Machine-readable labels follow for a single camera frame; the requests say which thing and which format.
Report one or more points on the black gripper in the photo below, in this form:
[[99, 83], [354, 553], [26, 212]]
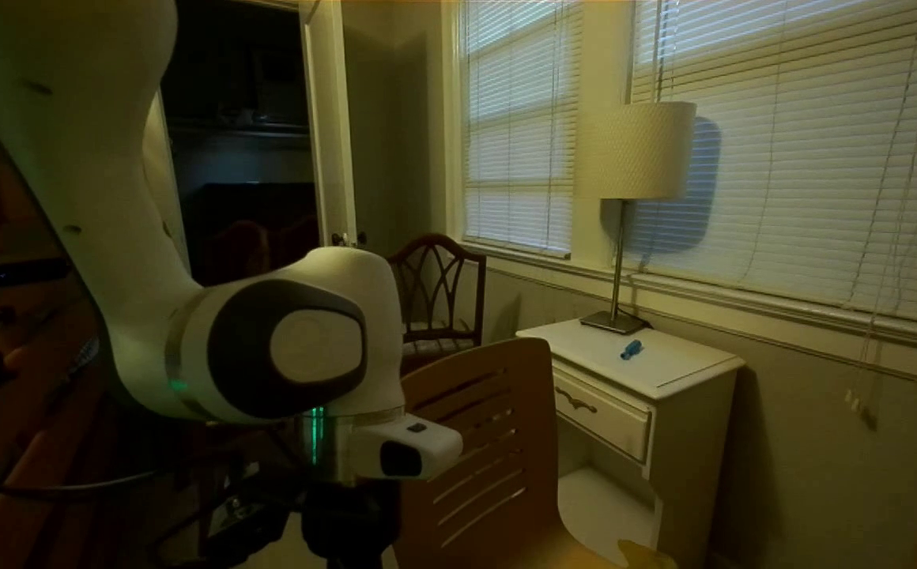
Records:
[[352, 523]]

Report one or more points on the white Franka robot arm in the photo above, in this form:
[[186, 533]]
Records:
[[81, 161]]

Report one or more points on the white nightstand drawer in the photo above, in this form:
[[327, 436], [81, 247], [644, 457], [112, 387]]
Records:
[[606, 412]]

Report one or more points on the small blue object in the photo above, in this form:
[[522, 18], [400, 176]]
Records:
[[633, 348]]

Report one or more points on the dark wooden arched chair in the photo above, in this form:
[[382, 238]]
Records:
[[443, 348]]

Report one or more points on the brown wooden cabinet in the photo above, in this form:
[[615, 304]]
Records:
[[509, 399]]

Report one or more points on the white nightstand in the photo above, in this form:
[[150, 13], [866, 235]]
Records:
[[681, 369]]

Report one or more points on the narrow window blind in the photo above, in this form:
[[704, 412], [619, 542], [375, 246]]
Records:
[[516, 128]]

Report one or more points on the table lamp with beige shade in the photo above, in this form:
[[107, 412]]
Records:
[[644, 147]]

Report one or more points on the wide window blind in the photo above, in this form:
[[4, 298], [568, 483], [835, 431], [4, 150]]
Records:
[[828, 161]]

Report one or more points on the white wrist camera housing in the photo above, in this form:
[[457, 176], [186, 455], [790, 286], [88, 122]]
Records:
[[415, 445]]

